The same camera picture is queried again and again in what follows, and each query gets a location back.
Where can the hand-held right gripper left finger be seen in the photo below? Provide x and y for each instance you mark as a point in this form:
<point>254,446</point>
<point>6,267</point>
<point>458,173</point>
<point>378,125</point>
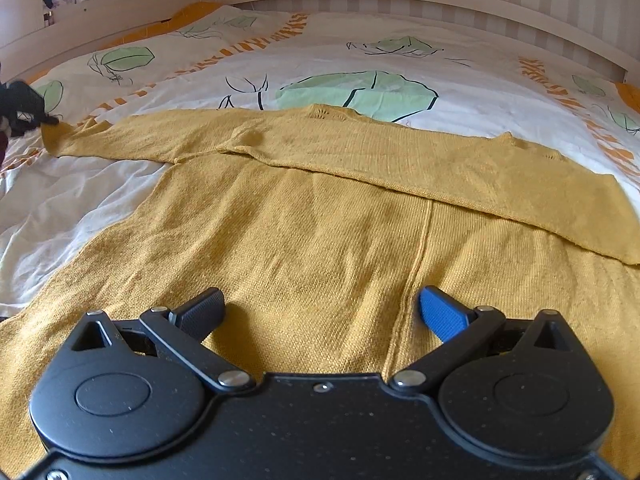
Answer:
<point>204,311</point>

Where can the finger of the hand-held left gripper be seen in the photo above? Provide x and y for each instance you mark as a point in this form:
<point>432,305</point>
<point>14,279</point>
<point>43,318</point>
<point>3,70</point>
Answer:
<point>49,121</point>

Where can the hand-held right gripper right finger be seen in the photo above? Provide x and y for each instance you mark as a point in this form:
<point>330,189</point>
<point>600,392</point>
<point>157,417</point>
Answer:
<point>441,316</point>

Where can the yellow knit sweater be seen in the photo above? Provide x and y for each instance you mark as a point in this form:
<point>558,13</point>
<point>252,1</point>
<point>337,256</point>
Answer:
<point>300,220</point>

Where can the orange bed sheet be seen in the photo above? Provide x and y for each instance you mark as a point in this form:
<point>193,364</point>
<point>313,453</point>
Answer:
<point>195,12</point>

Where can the white leaf printed duvet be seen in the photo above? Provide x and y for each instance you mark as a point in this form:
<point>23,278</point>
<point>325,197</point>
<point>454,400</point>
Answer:
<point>325,60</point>

